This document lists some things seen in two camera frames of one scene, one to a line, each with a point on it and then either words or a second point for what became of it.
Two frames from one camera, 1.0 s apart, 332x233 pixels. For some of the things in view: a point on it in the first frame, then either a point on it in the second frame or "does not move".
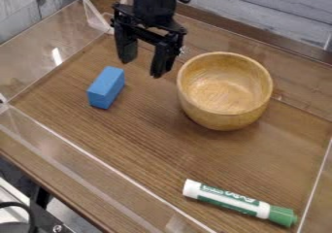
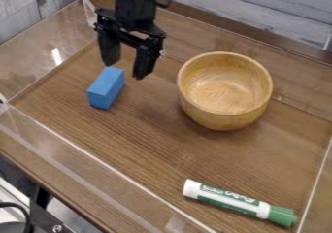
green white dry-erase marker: [204, 192] does not move
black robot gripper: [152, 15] to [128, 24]
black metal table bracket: [44, 220] does not move
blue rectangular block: [107, 86] does not move
